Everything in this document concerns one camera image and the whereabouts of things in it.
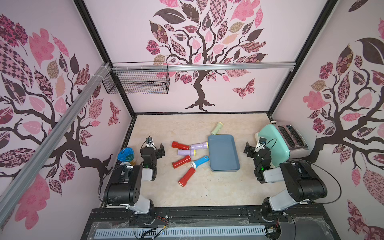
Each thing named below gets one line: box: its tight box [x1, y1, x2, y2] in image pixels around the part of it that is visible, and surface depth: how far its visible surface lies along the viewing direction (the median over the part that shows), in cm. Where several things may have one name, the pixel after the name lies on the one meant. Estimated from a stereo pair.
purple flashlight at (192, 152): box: [177, 149, 197, 157], surface depth 97 cm
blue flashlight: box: [191, 155, 210, 169], surface depth 94 cm
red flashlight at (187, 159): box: [172, 155, 192, 169], surface depth 92 cm
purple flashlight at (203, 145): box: [190, 142, 209, 150], surface depth 100 cm
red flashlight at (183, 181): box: [178, 167, 196, 187], surface depth 87 cm
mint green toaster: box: [258, 123, 291, 167], surface depth 82 cm
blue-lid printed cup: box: [117, 147, 135, 163], surface depth 87 cm
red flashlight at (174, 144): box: [171, 141, 190, 150], surface depth 100 cm
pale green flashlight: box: [211, 121, 224, 135], surface depth 111 cm
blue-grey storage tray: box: [208, 134, 241, 173], surface depth 98 cm
